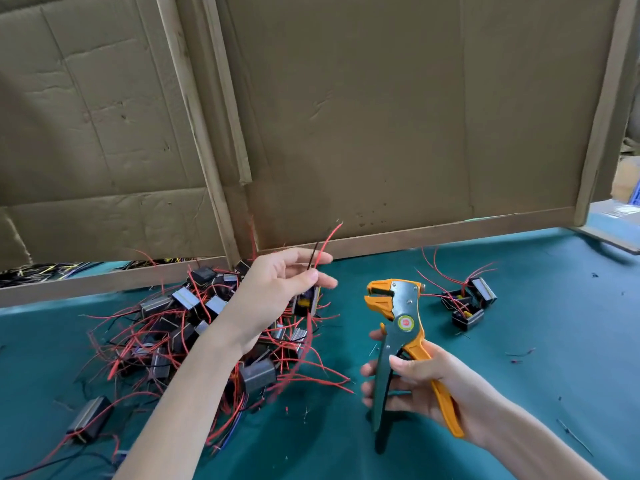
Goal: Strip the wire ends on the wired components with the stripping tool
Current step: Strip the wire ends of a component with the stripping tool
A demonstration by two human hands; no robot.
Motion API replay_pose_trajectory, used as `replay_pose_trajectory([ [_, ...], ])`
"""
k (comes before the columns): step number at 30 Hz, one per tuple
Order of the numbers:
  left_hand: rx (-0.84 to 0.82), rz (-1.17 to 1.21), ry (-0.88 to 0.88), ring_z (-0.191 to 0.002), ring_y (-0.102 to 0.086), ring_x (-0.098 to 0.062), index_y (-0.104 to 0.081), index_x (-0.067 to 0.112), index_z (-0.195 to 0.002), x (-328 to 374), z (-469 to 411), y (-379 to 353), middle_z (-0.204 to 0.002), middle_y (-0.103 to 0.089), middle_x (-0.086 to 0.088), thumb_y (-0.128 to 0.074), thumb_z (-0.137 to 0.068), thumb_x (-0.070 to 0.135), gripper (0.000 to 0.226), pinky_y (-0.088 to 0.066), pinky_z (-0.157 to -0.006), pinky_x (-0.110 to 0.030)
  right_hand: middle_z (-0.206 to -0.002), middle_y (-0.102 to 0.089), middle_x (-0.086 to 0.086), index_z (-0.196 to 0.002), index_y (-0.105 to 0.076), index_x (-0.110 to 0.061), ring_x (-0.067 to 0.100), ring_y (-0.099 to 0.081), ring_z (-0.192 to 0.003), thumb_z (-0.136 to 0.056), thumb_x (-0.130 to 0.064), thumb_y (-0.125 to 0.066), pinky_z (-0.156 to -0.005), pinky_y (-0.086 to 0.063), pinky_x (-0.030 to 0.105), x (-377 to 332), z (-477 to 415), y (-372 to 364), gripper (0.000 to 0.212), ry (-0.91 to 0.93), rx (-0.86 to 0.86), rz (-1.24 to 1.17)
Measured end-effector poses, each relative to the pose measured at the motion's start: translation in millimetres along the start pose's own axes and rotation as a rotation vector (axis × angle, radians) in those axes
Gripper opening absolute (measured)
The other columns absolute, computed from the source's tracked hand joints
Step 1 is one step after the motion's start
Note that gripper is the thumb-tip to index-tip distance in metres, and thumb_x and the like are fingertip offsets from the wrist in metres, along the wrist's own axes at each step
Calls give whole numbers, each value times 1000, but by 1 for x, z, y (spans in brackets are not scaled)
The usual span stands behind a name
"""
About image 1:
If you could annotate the person's right hand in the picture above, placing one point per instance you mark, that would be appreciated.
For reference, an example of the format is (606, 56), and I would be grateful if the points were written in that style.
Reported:
(440, 390)

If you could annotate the person's left hand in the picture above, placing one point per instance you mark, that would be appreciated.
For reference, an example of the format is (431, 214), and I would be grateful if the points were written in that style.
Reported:
(265, 295)

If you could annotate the person's left forearm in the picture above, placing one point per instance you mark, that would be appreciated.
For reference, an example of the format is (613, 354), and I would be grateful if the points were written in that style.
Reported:
(180, 410)

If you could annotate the person's right forearm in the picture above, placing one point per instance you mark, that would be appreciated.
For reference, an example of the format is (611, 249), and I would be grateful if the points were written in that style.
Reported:
(535, 445)

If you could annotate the thin wooden strip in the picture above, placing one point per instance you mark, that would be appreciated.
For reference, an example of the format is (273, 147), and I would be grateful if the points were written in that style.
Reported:
(228, 95)

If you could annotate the flat grey board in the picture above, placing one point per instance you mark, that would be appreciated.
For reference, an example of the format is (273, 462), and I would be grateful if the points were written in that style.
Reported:
(615, 230)

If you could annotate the smooth brown cardboard panel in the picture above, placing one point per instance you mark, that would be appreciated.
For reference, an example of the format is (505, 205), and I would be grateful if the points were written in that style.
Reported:
(430, 105)

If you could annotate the creased brown cardboard panel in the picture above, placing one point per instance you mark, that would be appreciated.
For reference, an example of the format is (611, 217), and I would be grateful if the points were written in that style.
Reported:
(80, 115)

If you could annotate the brown cardboard box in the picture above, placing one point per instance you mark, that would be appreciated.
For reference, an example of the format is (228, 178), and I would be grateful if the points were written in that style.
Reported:
(628, 180)

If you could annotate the long wooden bottom rail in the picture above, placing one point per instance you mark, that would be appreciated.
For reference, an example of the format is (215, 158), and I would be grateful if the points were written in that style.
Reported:
(430, 235)

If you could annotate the short wooden bottom rail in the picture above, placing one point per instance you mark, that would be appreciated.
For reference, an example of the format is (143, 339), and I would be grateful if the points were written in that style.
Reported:
(100, 285)

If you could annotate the wide wooden post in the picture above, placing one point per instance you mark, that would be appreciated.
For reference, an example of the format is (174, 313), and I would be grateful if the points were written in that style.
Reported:
(195, 125)

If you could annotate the wooden corner post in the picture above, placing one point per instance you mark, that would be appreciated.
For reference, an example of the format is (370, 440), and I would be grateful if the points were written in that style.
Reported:
(608, 105)

